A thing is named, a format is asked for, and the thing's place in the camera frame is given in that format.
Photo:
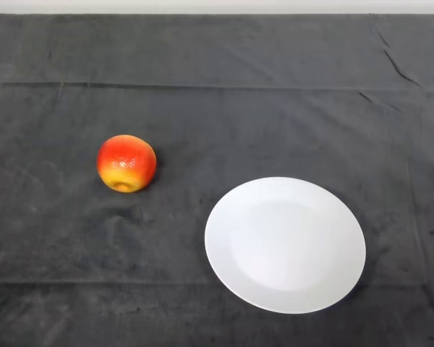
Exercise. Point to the red yellow apple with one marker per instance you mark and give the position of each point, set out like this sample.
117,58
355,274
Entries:
126,162

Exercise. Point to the white round plate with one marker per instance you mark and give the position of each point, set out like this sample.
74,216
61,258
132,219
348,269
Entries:
285,246

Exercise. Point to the black cloth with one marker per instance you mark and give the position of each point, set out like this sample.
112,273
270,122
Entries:
202,108

